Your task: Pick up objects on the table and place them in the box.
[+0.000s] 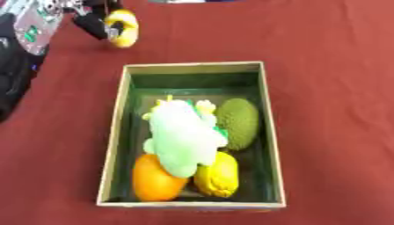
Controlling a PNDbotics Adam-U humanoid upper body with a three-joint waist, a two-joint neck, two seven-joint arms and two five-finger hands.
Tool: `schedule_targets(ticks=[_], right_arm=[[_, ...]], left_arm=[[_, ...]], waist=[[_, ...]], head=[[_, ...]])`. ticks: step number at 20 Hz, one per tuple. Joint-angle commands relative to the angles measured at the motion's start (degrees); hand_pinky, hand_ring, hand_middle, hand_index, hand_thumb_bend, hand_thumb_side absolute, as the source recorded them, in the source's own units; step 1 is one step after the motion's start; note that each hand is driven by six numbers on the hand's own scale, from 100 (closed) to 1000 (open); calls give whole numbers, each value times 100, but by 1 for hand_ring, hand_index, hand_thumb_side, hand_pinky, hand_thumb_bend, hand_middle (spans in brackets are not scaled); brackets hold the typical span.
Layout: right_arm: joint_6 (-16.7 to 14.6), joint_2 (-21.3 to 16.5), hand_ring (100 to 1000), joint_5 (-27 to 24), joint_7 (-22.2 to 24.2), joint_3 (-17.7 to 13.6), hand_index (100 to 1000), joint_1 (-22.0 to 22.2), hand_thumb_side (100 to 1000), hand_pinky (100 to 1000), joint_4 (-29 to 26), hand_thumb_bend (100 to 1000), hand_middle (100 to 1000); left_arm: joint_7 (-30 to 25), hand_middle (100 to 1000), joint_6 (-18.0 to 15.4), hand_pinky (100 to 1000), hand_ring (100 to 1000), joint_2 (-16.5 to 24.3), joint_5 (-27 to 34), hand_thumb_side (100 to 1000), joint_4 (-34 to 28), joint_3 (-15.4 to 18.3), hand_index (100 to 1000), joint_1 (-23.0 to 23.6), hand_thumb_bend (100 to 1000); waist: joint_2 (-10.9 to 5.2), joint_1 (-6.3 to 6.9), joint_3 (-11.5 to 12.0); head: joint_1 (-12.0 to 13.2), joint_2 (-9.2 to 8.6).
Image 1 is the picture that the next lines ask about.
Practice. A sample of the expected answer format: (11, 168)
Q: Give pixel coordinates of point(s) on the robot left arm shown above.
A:
(28, 32)

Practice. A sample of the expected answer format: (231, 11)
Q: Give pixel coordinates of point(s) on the orange toy fruit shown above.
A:
(154, 181)

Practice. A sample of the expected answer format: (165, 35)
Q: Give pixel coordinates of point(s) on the yellow toy fruit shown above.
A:
(219, 175)

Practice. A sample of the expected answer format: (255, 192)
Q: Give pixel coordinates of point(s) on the green bumpy toy fruit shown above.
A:
(238, 123)

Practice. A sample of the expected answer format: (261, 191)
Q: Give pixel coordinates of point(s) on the cardboard box with green inside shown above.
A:
(190, 85)

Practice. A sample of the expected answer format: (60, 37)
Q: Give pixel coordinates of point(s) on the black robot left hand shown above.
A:
(93, 23)

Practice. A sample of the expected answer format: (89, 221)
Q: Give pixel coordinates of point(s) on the pale green soft toy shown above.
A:
(183, 137)

